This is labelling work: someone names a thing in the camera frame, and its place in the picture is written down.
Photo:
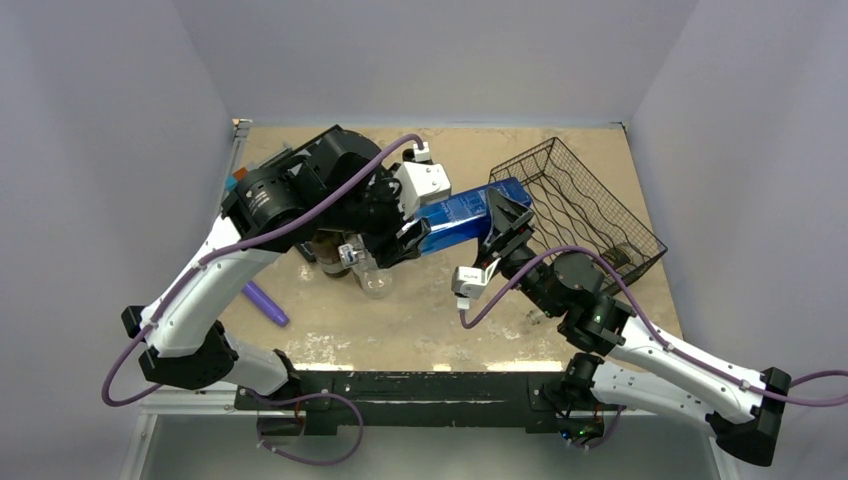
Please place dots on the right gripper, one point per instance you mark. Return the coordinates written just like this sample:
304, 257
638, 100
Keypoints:
507, 234

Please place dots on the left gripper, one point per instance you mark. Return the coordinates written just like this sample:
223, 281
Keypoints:
388, 248

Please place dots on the blue square bottle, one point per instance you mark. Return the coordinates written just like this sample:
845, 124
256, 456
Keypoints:
464, 216

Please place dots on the clear wine bottle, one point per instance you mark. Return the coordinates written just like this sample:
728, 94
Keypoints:
619, 255

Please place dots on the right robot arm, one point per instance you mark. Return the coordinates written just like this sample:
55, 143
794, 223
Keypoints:
632, 362

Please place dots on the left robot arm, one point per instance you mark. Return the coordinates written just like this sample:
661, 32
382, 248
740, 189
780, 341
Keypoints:
339, 181

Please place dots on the clear bottle front silver cap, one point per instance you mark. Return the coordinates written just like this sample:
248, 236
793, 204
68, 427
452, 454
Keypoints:
375, 283

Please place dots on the dark bottle with label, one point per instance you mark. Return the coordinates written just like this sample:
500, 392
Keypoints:
324, 245

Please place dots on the purple toy microphone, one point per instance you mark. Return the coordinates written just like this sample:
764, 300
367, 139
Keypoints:
261, 300

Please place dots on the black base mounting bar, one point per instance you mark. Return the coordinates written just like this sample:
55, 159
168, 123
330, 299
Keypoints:
325, 401

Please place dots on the orange blue marker block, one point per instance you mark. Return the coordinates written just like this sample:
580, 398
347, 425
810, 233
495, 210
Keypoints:
241, 172

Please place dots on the black wire wine rack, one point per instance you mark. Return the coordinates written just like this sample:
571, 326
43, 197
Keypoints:
572, 207

